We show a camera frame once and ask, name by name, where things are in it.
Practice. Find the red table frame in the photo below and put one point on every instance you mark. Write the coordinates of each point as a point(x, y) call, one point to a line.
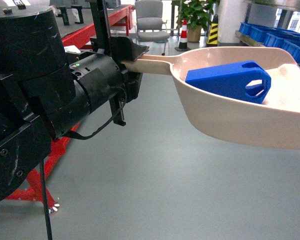
point(120, 16)

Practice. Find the black white box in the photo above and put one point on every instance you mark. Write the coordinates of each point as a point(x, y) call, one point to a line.
point(77, 13)

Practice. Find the red white traffic cone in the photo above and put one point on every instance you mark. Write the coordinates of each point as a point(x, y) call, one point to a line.
point(183, 41)

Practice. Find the steel shelf rack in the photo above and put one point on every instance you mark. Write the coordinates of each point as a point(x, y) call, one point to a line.
point(259, 36)

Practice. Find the blue plastic part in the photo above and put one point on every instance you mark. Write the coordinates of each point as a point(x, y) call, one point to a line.
point(244, 80)

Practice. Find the grey office chair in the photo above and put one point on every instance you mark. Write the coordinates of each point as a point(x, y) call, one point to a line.
point(149, 22)

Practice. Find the beige plastic scoop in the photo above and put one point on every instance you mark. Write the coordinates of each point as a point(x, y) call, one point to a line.
point(275, 123)

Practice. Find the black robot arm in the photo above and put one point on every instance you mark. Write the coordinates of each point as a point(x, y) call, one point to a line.
point(43, 95)

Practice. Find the green potted plant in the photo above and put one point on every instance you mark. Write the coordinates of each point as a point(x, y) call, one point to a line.
point(198, 15)

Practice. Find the yellow black traffic cone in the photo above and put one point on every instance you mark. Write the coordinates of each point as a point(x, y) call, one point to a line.
point(212, 40)

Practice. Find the black canister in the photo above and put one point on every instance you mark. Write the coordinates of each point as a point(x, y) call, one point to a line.
point(64, 15)

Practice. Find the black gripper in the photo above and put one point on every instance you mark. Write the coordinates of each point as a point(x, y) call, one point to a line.
point(102, 77)

